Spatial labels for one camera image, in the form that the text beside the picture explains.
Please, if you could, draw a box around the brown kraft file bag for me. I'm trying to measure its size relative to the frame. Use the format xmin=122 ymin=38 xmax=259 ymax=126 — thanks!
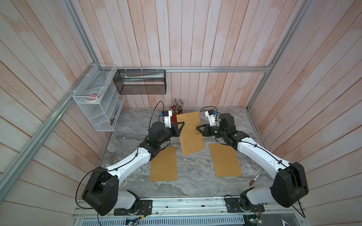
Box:
xmin=177 ymin=112 xmax=205 ymax=156
xmin=150 ymin=147 xmax=177 ymax=182
xmin=209 ymin=144 xmax=243 ymax=177

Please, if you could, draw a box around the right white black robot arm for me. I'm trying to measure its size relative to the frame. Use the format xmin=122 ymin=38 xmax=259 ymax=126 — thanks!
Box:
xmin=196 ymin=110 xmax=309 ymax=212

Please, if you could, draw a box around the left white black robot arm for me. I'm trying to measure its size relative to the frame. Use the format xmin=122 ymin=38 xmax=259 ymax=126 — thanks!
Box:
xmin=82 ymin=121 xmax=185 ymax=216

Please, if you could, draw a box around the red metal pen bucket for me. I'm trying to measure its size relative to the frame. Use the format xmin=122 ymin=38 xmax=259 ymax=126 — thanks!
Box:
xmin=169 ymin=106 xmax=183 ymax=123

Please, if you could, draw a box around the bundle of pens and pencils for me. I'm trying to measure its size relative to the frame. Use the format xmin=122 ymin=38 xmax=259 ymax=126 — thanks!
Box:
xmin=171 ymin=99 xmax=184 ymax=114

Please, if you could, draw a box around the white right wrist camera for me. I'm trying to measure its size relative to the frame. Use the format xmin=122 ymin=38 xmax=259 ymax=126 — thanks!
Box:
xmin=205 ymin=110 xmax=218 ymax=127

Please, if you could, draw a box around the black mesh wall basket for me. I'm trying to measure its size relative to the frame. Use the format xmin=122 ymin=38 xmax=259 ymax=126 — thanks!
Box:
xmin=113 ymin=69 xmax=167 ymax=95

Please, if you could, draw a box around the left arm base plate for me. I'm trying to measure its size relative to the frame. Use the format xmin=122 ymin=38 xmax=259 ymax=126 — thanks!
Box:
xmin=114 ymin=200 xmax=153 ymax=217

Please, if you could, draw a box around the white wire mesh shelf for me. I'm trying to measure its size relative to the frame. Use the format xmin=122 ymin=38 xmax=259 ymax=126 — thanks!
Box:
xmin=73 ymin=64 xmax=124 ymax=132

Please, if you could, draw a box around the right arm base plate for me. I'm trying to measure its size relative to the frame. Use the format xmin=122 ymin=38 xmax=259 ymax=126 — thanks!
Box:
xmin=224 ymin=195 xmax=265 ymax=213

